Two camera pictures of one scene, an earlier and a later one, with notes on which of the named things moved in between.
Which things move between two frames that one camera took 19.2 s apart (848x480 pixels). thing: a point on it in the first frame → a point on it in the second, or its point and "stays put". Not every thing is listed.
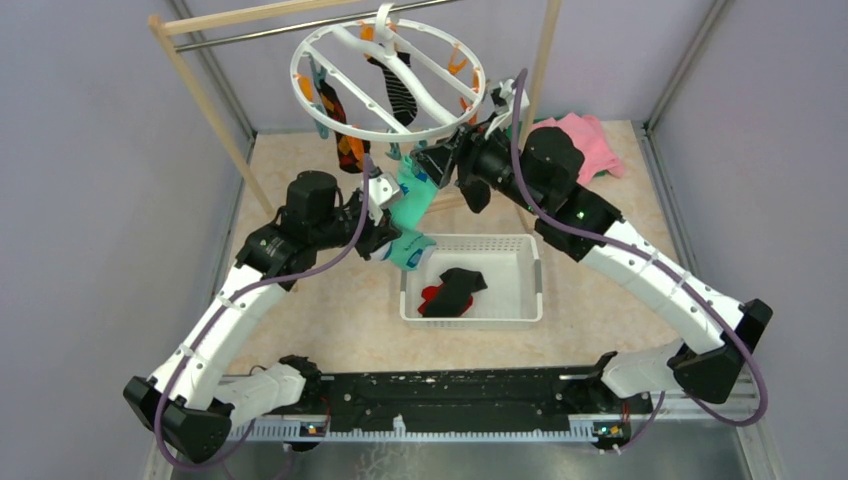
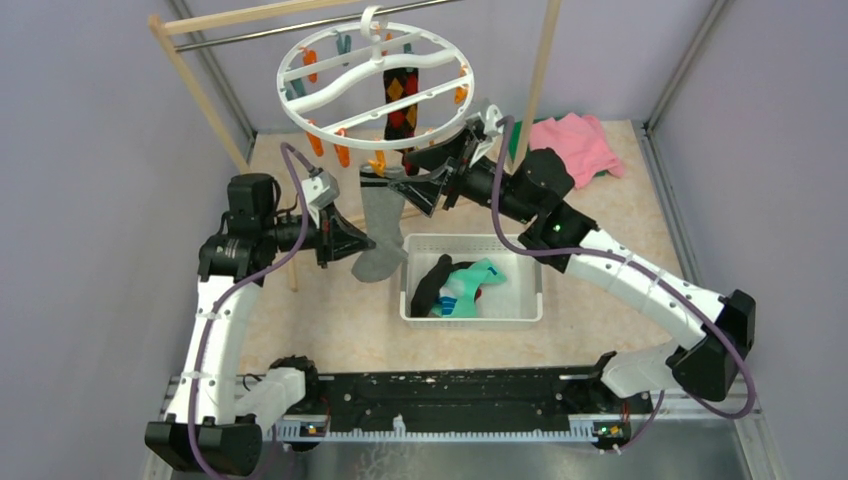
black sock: x=452 y=298 → x=426 y=292
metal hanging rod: x=297 y=28 stays put
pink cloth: x=586 y=130 stays put
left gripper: x=377 y=234 → x=336 y=238
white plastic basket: x=510 y=266 stays put
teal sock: x=418 y=191 → x=458 y=290
